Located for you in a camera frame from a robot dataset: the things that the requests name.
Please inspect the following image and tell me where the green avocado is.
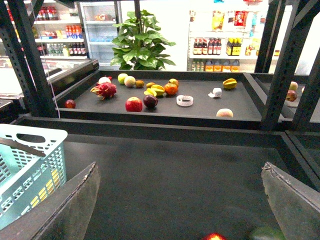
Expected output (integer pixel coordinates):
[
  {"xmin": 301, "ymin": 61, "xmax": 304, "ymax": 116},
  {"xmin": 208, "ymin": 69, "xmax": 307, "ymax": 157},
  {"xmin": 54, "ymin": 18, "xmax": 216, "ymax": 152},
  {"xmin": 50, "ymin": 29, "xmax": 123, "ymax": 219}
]
[{"xmin": 248, "ymin": 226, "xmax": 286, "ymax": 240}]

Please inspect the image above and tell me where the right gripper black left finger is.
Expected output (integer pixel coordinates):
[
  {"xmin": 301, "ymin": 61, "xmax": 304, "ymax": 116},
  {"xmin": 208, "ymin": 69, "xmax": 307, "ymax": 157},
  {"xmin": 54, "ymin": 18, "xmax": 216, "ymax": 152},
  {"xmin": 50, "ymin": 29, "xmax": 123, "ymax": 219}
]
[{"xmin": 0, "ymin": 162, "xmax": 101, "ymax": 240}]

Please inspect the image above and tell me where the green red mango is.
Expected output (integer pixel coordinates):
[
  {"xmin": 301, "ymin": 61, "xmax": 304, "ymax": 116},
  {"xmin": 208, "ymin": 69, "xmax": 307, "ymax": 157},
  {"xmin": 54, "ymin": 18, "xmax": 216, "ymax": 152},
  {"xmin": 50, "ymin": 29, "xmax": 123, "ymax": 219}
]
[{"xmin": 168, "ymin": 78, "xmax": 179, "ymax": 87}]

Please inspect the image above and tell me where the yellow mango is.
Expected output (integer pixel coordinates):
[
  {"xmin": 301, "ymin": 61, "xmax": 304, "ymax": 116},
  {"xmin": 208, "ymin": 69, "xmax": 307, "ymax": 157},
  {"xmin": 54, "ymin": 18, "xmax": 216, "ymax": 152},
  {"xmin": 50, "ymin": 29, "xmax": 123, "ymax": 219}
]
[{"xmin": 30, "ymin": 168, "xmax": 62, "ymax": 208}]

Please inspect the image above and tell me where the right sauce shelf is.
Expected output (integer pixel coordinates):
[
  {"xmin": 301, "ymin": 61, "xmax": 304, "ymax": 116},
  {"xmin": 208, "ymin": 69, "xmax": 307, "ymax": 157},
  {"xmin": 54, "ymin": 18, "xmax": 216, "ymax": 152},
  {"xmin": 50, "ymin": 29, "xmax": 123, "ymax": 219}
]
[{"xmin": 187, "ymin": 0, "xmax": 269, "ymax": 73}]

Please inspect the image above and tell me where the red apple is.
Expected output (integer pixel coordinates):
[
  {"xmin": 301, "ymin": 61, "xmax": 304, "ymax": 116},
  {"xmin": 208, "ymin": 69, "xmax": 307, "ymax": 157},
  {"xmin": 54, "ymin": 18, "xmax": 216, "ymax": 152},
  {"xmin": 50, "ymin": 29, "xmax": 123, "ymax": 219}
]
[{"xmin": 125, "ymin": 96, "xmax": 143, "ymax": 112}]

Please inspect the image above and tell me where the dark purple plum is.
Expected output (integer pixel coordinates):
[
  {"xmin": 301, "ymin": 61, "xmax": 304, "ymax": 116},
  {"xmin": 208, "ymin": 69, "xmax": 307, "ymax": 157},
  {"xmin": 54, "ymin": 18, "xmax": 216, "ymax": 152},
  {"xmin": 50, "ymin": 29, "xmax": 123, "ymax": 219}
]
[{"xmin": 143, "ymin": 94, "xmax": 158, "ymax": 109}]

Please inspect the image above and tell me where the black fruit display tray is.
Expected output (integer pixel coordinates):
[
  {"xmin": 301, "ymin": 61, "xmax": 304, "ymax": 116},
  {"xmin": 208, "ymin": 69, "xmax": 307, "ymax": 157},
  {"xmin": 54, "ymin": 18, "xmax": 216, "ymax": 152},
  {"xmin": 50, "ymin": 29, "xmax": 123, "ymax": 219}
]
[{"xmin": 56, "ymin": 70, "xmax": 265, "ymax": 130}]

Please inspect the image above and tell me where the red pomegranate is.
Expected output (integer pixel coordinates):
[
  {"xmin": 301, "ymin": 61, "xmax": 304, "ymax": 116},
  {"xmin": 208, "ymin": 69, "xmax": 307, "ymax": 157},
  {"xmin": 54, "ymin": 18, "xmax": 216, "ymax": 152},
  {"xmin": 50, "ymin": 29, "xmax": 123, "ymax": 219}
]
[{"xmin": 201, "ymin": 232, "xmax": 227, "ymax": 240}]

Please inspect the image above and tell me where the olive brown fruit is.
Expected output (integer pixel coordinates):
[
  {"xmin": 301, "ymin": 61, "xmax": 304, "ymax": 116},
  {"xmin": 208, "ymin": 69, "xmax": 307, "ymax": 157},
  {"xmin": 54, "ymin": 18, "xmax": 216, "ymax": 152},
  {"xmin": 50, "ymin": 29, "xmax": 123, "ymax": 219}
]
[{"xmin": 146, "ymin": 82, "xmax": 156, "ymax": 89}]

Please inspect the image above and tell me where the pink dragon fruit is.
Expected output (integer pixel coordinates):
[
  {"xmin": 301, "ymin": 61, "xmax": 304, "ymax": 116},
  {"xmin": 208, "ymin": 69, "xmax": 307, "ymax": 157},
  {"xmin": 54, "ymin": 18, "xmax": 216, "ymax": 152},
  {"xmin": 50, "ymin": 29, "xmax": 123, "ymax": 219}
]
[{"xmin": 90, "ymin": 82, "xmax": 117, "ymax": 100}]

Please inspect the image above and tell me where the green potted plant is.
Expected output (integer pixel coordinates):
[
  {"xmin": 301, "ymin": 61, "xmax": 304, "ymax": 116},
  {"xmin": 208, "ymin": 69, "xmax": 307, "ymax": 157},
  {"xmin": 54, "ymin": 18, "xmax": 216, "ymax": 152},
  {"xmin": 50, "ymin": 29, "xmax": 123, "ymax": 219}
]
[{"xmin": 110, "ymin": 10, "xmax": 176, "ymax": 71}]

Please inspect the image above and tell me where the green apple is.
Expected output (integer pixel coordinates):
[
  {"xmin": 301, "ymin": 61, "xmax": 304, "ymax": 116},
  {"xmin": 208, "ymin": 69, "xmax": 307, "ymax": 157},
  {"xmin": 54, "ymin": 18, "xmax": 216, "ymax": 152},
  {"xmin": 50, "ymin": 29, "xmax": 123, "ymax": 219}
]
[{"xmin": 117, "ymin": 73, "xmax": 128, "ymax": 85}]

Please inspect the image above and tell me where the brown kiwi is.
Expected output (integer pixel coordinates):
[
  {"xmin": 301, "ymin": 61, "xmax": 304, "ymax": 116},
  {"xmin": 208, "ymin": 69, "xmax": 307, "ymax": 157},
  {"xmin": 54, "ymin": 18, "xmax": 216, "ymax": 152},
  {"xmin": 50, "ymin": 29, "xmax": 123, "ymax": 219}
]
[{"xmin": 135, "ymin": 80, "xmax": 145, "ymax": 89}]

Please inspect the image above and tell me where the white tape roll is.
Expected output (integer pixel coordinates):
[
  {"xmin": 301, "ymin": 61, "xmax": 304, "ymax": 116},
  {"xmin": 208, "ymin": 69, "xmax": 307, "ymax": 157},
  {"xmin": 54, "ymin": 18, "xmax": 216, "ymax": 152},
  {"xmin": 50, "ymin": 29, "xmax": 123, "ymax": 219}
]
[{"xmin": 176, "ymin": 95, "xmax": 194, "ymax": 107}]

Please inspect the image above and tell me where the white round fruit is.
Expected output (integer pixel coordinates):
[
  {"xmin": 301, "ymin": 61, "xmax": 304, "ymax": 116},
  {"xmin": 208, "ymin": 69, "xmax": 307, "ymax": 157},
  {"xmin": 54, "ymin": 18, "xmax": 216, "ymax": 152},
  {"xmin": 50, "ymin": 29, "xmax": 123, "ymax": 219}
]
[{"xmin": 97, "ymin": 76, "xmax": 112, "ymax": 85}]

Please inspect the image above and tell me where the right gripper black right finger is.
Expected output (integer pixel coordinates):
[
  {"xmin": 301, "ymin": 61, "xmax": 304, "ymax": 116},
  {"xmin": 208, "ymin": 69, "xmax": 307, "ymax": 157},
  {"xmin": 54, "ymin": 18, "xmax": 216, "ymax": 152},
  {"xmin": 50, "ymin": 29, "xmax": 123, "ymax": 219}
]
[{"xmin": 261, "ymin": 162, "xmax": 320, "ymax": 240}]

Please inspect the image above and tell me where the orange persimmon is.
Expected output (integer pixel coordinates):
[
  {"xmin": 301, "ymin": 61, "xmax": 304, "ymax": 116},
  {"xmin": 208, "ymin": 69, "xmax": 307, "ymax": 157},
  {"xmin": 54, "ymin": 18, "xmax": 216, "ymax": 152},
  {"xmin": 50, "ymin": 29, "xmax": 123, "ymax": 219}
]
[{"xmin": 164, "ymin": 83, "xmax": 178, "ymax": 96}]

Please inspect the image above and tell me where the pale round melon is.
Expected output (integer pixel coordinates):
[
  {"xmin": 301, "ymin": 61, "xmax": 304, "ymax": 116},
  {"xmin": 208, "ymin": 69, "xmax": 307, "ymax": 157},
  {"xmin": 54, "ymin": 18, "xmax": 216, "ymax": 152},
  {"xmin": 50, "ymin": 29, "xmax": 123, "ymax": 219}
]
[{"xmin": 124, "ymin": 75, "xmax": 136, "ymax": 88}]

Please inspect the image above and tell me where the pale peach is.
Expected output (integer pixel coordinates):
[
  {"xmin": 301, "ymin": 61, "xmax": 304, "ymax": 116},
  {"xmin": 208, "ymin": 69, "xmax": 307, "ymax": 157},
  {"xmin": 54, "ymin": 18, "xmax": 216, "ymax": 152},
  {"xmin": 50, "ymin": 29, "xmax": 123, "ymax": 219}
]
[{"xmin": 216, "ymin": 108, "xmax": 234, "ymax": 118}]

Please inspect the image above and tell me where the left drinks shelf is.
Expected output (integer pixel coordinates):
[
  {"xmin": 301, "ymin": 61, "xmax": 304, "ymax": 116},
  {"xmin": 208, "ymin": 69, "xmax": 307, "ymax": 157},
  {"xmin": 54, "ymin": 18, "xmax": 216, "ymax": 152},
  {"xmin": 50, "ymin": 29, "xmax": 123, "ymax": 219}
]
[{"xmin": 18, "ymin": 0, "xmax": 88, "ymax": 60}]

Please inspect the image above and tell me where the yellow star fruit right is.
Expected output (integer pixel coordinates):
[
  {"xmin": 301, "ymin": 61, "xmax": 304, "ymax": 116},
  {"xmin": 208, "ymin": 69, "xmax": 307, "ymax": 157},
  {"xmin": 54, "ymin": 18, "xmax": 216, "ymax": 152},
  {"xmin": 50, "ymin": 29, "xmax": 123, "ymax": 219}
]
[{"xmin": 222, "ymin": 78, "xmax": 238, "ymax": 90}]

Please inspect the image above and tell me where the rear glass top freezer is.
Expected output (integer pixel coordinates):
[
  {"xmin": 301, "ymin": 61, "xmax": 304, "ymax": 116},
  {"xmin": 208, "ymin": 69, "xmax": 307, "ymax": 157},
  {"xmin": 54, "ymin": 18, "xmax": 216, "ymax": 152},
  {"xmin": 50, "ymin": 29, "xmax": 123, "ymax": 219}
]
[{"xmin": 0, "ymin": 56, "xmax": 99, "ymax": 100}]

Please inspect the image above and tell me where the light blue plastic basket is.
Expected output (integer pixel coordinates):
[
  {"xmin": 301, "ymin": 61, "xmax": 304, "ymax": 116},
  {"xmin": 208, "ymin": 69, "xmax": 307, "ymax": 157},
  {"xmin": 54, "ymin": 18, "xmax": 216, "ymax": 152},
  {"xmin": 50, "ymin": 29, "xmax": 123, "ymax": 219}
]
[{"xmin": 0, "ymin": 123, "xmax": 68, "ymax": 229}]

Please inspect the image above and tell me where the black metal rack post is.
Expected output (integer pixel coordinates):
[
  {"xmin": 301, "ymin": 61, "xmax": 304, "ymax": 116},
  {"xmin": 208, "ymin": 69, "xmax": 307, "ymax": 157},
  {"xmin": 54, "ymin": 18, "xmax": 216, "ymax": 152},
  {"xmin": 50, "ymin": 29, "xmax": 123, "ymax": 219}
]
[{"xmin": 0, "ymin": 0, "xmax": 59, "ymax": 118}]

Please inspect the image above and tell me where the small dark red fruit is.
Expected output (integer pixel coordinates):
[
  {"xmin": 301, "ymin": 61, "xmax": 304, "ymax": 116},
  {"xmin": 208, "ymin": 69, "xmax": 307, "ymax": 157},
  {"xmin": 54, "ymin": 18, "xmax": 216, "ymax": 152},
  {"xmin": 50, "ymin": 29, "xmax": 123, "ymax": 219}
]
[{"xmin": 64, "ymin": 99, "xmax": 76, "ymax": 109}]

